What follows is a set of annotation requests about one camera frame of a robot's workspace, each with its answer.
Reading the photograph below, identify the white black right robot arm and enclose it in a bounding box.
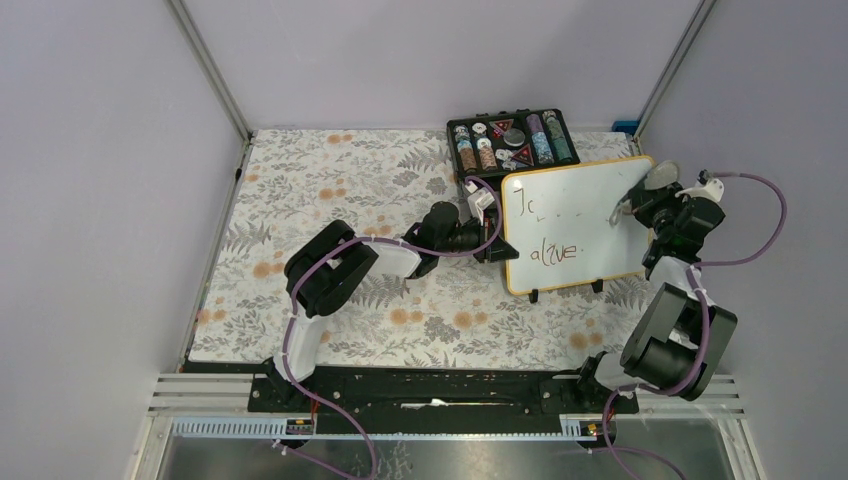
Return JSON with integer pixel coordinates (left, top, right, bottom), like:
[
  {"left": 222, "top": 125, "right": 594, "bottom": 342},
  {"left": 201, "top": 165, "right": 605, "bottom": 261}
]
[{"left": 573, "top": 181, "right": 737, "bottom": 412}]

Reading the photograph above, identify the yellow framed whiteboard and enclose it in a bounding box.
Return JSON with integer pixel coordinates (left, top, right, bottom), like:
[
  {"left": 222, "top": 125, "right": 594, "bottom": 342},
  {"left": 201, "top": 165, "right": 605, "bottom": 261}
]
[{"left": 501, "top": 156, "right": 655, "bottom": 296}]

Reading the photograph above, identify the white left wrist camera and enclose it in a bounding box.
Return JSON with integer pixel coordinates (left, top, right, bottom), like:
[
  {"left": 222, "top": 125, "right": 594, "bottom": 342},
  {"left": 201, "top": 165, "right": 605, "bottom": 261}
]
[{"left": 464, "top": 182, "right": 495, "bottom": 223}]

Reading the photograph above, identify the black poker chip case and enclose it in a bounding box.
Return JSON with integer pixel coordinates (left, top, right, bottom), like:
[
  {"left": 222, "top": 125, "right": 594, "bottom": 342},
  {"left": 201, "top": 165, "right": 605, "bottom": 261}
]
[{"left": 446, "top": 108, "right": 581, "bottom": 189}]

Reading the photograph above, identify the left aluminium frame post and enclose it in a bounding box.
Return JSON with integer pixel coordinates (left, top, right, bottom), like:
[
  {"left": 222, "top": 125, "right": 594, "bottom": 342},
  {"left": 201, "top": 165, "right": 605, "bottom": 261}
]
[{"left": 164, "top": 0, "right": 252, "bottom": 142}]

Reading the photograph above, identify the right aluminium frame post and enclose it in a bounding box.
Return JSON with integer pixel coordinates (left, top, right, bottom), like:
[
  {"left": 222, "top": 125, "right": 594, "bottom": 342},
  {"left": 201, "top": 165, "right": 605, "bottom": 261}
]
[{"left": 632, "top": 0, "right": 718, "bottom": 139}]

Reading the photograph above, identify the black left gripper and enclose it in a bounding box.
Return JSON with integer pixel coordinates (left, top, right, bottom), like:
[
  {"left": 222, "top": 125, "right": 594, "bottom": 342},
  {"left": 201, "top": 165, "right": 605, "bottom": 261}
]
[{"left": 434, "top": 212, "right": 515, "bottom": 263}]

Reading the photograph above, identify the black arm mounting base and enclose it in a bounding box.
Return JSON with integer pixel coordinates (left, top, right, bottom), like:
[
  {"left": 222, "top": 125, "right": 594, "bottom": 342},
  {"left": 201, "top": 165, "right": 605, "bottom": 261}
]
[{"left": 186, "top": 361, "right": 610, "bottom": 436}]

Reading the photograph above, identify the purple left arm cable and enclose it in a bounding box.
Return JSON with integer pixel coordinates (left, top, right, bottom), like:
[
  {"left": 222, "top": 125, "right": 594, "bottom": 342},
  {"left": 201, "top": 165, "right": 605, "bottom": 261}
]
[{"left": 274, "top": 175, "right": 506, "bottom": 480}]

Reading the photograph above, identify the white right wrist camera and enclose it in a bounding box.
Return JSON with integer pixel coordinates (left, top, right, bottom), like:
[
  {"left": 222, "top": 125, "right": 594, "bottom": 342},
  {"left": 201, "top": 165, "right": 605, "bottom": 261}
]
[{"left": 675, "top": 170, "right": 724, "bottom": 204}]

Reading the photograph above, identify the floral patterned table mat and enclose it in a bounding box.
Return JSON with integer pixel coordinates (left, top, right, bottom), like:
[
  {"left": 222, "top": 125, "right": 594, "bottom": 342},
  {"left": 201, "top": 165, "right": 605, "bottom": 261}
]
[{"left": 184, "top": 129, "right": 656, "bottom": 372}]

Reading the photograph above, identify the aluminium frame post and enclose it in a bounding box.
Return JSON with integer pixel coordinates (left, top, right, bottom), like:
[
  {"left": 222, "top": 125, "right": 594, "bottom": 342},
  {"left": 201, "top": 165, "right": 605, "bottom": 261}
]
[
  {"left": 632, "top": 0, "right": 718, "bottom": 139},
  {"left": 164, "top": 0, "right": 252, "bottom": 142}
]

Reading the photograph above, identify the grey round dealer button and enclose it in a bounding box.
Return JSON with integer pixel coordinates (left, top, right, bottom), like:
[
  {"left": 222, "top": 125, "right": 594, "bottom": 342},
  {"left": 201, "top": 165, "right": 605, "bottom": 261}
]
[{"left": 503, "top": 128, "right": 526, "bottom": 148}]

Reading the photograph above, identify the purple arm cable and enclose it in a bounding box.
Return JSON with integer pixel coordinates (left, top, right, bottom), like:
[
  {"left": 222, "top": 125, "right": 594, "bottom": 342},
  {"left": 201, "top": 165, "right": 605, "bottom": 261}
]
[
  {"left": 274, "top": 175, "right": 506, "bottom": 480},
  {"left": 599, "top": 172, "right": 788, "bottom": 480}
]

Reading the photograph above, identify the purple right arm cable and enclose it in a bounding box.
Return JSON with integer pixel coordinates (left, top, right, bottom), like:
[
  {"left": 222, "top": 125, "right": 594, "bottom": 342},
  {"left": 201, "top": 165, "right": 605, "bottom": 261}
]
[{"left": 599, "top": 172, "right": 788, "bottom": 480}]

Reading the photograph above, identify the blue clamp block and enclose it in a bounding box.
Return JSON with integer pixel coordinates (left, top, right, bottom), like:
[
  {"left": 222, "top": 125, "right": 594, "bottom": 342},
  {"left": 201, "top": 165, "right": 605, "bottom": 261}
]
[{"left": 611, "top": 120, "right": 640, "bottom": 136}]

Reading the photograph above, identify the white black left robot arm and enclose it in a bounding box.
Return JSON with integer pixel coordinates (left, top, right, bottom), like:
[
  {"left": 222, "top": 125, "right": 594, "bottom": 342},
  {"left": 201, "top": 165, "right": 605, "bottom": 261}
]
[{"left": 271, "top": 202, "right": 519, "bottom": 411}]

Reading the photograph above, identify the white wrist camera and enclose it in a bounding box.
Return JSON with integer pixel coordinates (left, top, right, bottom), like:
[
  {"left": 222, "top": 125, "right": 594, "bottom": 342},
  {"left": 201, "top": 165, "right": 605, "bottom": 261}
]
[
  {"left": 675, "top": 170, "right": 724, "bottom": 204},
  {"left": 464, "top": 182, "right": 495, "bottom": 223}
]

